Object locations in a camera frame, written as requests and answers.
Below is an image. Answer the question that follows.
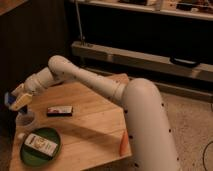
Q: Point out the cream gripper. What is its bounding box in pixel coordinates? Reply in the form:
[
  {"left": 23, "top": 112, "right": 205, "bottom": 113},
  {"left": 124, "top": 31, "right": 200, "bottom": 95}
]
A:
[{"left": 4, "top": 83, "right": 32, "bottom": 111}]

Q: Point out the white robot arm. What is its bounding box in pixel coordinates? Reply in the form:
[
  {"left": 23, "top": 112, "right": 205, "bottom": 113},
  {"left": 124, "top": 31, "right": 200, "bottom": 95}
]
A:
[{"left": 4, "top": 55, "right": 182, "bottom": 171}]

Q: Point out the grey ceramic cup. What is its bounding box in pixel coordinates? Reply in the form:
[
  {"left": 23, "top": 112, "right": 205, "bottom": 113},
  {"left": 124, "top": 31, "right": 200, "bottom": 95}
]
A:
[{"left": 16, "top": 113, "right": 36, "bottom": 131}]

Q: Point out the white sponge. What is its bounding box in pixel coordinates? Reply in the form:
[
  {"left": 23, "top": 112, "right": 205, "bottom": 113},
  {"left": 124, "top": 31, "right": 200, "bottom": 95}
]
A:
[{"left": 24, "top": 133, "right": 57, "bottom": 157}]

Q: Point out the dark rectangular box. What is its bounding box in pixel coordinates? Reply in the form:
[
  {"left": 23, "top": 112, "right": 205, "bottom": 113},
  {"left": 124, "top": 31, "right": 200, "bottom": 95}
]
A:
[{"left": 47, "top": 106, "right": 73, "bottom": 117}]

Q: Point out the green round plate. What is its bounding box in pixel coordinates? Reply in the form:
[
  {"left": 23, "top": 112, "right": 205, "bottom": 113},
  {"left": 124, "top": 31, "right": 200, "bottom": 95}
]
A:
[{"left": 20, "top": 127, "right": 61, "bottom": 167}]

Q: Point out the metal pole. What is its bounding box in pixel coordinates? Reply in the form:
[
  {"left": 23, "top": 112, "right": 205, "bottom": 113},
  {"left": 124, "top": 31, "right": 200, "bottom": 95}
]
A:
[{"left": 75, "top": 0, "right": 85, "bottom": 45}]

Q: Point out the cluttered top shelf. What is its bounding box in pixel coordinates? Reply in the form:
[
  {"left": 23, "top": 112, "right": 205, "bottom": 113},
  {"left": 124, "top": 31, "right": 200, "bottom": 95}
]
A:
[{"left": 69, "top": 0, "right": 213, "bottom": 21}]

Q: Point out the black handle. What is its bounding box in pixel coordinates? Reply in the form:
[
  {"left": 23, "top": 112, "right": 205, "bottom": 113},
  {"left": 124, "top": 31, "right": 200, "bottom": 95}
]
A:
[{"left": 170, "top": 57, "right": 201, "bottom": 68}]

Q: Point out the wooden bench rail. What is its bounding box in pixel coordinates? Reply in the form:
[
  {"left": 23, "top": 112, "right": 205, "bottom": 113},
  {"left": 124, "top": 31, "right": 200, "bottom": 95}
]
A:
[{"left": 71, "top": 41, "right": 213, "bottom": 82}]

